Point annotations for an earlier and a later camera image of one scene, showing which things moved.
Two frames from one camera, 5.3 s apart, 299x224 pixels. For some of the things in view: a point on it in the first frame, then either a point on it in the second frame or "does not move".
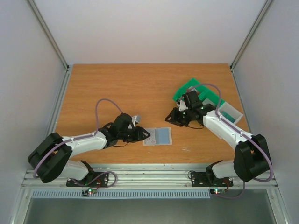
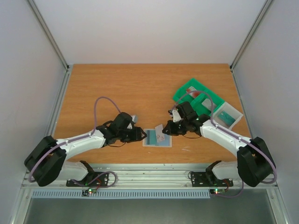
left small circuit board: [89, 191] does not move
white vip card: [151, 140] -> [160, 136]
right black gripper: [178, 115] -> [174, 128]
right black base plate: [201, 179] does not move
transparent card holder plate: [159, 136] does not move
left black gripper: [139, 134] does not move
